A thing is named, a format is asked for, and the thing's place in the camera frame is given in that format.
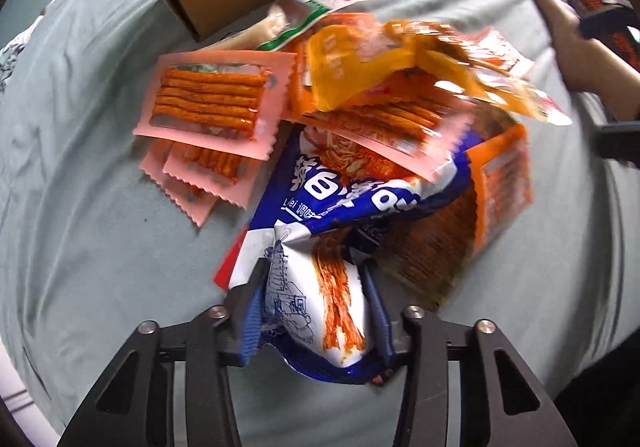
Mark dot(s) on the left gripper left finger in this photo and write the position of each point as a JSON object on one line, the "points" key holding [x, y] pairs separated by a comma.
{"points": [[132, 402]]}

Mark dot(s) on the orange bordered snack pack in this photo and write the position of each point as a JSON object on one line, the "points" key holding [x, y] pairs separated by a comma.
{"points": [[499, 170]]}

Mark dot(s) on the grey-green bed sheet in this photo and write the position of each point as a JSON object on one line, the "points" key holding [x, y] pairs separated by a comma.
{"points": [[89, 247]]}

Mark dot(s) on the pink spicy-strip pack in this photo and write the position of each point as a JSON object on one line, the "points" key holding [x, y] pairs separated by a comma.
{"points": [[409, 119]]}

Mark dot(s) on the person's right foot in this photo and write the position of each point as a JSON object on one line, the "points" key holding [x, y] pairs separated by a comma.
{"points": [[588, 65]]}

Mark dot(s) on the green white snack packet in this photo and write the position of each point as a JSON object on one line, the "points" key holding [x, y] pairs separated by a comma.
{"points": [[288, 19]]}

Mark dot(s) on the yellow orange snack bag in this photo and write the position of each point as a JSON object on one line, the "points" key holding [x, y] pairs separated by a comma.
{"points": [[393, 66]]}

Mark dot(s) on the blue white snack bag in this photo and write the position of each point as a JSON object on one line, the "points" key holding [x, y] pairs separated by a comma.
{"points": [[338, 348]]}

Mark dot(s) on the black red clear snack bag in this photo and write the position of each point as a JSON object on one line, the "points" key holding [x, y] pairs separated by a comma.
{"points": [[425, 251]]}

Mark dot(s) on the small pink snack pack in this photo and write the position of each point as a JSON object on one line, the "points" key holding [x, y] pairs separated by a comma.
{"points": [[221, 174]]}

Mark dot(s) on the large pink spicy-stick pack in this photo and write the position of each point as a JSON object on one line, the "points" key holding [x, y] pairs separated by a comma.
{"points": [[229, 101]]}

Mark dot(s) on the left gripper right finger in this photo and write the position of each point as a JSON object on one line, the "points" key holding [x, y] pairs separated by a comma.
{"points": [[502, 403]]}

